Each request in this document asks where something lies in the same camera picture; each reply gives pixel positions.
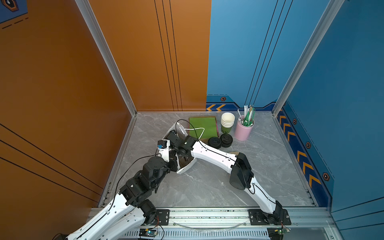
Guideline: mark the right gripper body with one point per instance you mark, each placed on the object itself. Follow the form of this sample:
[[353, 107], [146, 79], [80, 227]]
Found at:
[[177, 152]]

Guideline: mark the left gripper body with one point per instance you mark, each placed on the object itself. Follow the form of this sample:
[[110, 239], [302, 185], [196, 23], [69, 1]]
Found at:
[[171, 164]]

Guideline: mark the cartoon animal paper gift bag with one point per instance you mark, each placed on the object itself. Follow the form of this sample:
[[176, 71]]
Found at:
[[182, 133]]

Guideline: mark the black plastic cup lid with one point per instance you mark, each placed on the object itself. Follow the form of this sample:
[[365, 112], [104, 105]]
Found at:
[[215, 142]]

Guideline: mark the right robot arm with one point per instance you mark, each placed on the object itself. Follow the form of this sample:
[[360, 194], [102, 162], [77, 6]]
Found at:
[[239, 168]]

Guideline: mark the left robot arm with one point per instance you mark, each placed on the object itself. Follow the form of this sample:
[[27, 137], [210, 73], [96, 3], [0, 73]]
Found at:
[[130, 207]]

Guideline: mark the green paper napkin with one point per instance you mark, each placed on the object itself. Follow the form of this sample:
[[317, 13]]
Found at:
[[203, 127]]

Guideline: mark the stack of black lids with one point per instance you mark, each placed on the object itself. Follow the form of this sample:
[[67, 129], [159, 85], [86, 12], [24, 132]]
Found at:
[[226, 140]]

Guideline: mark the stack of paper cups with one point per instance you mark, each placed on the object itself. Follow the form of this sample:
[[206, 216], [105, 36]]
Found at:
[[227, 121]]

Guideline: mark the pink straw holder cup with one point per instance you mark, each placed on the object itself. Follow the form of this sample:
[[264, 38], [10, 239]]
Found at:
[[243, 132]]

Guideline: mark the bundle of wrapped straws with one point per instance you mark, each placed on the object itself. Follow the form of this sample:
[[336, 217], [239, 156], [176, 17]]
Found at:
[[247, 120]]

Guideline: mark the green circuit board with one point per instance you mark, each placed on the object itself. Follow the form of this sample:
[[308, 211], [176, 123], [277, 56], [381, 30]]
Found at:
[[148, 234]]

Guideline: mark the small right circuit board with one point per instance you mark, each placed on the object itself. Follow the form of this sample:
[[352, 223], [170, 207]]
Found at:
[[277, 234]]

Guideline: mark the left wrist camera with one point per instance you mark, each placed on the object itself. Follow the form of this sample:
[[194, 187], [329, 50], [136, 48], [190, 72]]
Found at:
[[164, 149]]

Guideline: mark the aluminium front rail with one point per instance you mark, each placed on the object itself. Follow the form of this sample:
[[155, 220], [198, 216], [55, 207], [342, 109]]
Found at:
[[227, 217]]

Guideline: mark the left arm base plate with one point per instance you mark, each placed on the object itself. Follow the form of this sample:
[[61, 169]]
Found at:
[[161, 217]]

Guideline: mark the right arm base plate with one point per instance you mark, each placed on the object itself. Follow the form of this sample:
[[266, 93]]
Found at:
[[258, 217]]

